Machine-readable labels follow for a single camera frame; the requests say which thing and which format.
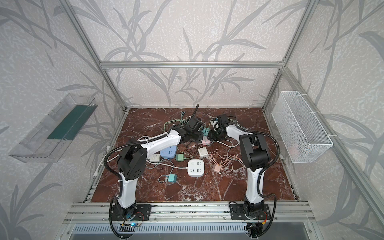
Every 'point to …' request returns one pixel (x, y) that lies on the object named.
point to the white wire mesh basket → (303, 137)
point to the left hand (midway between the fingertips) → (203, 132)
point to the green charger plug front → (179, 157)
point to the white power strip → (196, 168)
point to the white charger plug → (203, 152)
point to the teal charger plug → (172, 178)
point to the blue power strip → (170, 152)
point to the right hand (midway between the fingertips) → (211, 133)
